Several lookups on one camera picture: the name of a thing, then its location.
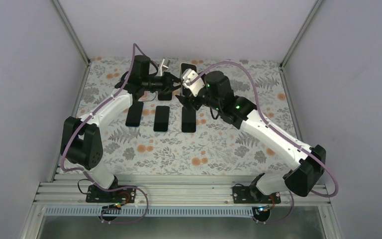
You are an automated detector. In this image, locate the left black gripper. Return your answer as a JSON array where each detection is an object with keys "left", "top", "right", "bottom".
[{"left": 142, "top": 72, "right": 182, "bottom": 95}]

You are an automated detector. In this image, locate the dark blue phone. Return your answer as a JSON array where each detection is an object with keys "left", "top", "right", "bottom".
[{"left": 181, "top": 107, "right": 196, "bottom": 133}]

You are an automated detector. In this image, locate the teal phone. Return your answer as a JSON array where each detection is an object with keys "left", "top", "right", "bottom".
[{"left": 153, "top": 106, "right": 170, "bottom": 132}]

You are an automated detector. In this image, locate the black phone case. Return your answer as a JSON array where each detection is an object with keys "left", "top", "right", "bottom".
[{"left": 157, "top": 92, "right": 173, "bottom": 101}]

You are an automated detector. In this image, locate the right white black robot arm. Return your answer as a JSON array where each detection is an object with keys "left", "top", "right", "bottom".
[{"left": 178, "top": 69, "right": 325, "bottom": 203}]

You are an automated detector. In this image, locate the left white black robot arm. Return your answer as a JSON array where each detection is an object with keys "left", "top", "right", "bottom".
[{"left": 60, "top": 55, "right": 180, "bottom": 202}]

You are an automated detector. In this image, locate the floral patterned table mat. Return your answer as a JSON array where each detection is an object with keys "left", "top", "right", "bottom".
[{"left": 60, "top": 57, "right": 297, "bottom": 176}]

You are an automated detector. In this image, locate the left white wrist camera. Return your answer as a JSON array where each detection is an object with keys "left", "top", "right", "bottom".
[{"left": 156, "top": 58, "right": 171, "bottom": 77}]

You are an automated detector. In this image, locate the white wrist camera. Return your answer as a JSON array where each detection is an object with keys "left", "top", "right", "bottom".
[
  {"left": 185, "top": 75, "right": 205, "bottom": 97},
  {"left": 156, "top": 58, "right": 171, "bottom": 77}
]

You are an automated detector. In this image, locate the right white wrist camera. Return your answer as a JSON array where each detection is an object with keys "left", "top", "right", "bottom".
[{"left": 185, "top": 75, "right": 205, "bottom": 97}]

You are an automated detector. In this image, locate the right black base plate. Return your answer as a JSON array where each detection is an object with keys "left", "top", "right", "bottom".
[{"left": 232, "top": 184, "right": 281, "bottom": 204}]

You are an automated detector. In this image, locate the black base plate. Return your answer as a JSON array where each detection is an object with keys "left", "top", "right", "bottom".
[
  {"left": 232, "top": 184, "right": 281, "bottom": 204},
  {"left": 86, "top": 185, "right": 136, "bottom": 204}
]

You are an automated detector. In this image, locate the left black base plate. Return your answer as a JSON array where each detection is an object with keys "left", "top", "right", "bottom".
[{"left": 86, "top": 185, "right": 136, "bottom": 204}]

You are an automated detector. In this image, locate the aluminium rail frame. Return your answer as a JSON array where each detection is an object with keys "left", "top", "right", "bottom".
[{"left": 21, "top": 174, "right": 341, "bottom": 239}]

